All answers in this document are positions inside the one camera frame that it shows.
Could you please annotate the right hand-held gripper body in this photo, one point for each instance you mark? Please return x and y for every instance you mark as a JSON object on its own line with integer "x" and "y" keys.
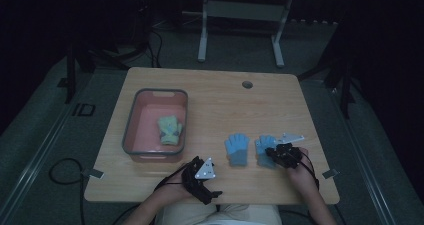
{"x": 288, "y": 155}

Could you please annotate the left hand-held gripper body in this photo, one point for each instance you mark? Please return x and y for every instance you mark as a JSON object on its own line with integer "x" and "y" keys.
{"x": 204, "y": 170}

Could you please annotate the blue and gray knit glove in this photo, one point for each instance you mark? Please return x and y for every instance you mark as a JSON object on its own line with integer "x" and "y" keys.
{"x": 237, "y": 149}
{"x": 261, "y": 144}

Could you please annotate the plain green knit glove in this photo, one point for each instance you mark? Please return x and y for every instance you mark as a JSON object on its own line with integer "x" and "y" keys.
{"x": 180, "y": 128}

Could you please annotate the green knit glove gray dots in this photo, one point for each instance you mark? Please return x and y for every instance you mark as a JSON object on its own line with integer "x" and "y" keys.
{"x": 167, "y": 133}

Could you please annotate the pink basin with gray rim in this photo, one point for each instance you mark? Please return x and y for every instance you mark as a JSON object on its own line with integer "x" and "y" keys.
{"x": 146, "y": 141}

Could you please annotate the person's right hand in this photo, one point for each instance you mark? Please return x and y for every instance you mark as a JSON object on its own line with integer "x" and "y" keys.
{"x": 303, "y": 176}

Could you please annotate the person's left hand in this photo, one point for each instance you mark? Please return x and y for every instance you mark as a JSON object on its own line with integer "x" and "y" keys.
{"x": 175, "y": 188}

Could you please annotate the person's beige trousers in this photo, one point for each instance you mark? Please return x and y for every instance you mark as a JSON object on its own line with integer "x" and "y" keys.
{"x": 223, "y": 215}

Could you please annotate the gray table edge clip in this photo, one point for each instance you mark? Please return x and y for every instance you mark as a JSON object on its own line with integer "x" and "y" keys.
{"x": 330, "y": 174}
{"x": 94, "y": 174}

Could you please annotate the black tripod stand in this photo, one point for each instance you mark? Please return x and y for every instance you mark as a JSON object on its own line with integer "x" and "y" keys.
{"x": 345, "y": 85}
{"x": 70, "y": 75}

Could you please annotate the white metal stand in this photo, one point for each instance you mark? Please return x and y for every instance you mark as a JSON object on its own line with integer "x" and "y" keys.
{"x": 245, "y": 10}

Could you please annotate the metal floor rail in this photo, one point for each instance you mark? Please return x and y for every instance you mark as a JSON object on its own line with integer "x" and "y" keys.
{"x": 363, "y": 158}
{"x": 40, "y": 155}

